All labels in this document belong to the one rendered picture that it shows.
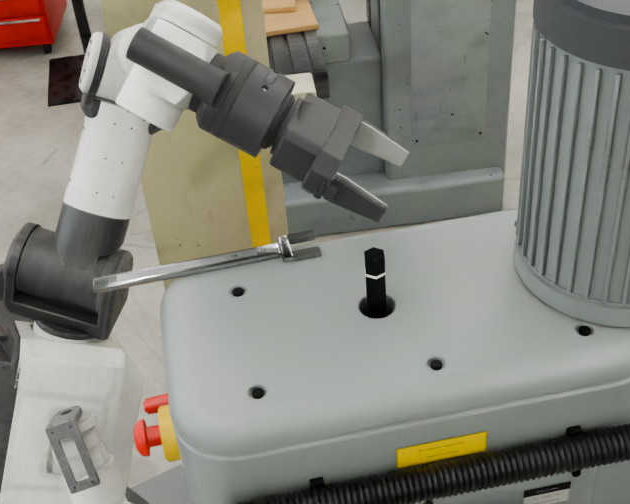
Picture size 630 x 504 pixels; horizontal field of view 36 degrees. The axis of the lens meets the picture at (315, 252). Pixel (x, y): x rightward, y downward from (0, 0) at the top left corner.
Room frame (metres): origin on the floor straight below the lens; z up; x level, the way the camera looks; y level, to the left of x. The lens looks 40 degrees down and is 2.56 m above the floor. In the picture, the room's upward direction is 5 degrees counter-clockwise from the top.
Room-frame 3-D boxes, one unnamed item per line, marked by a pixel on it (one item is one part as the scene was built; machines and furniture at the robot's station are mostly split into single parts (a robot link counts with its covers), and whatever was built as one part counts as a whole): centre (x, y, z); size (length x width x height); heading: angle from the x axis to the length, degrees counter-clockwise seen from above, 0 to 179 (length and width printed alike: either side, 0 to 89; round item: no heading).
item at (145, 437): (0.69, 0.19, 1.76); 0.04 x 0.03 x 0.04; 8
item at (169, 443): (0.69, 0.17, 1.76); 0.06 x 0.02 x 0.06; 8
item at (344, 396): (0.72, -0.07, 1.81); 0.47 x 0.26 x 0.16; 98
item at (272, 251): (0.81, 0.12, 1.89); 0.24 x 0.04 x 0.01; 99
